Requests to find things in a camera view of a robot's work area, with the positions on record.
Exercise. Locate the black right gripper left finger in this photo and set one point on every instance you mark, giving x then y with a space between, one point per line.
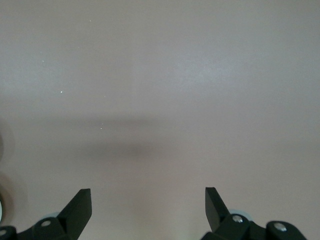
75 215

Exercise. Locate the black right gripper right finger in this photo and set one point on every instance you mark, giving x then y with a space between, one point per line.
217 215

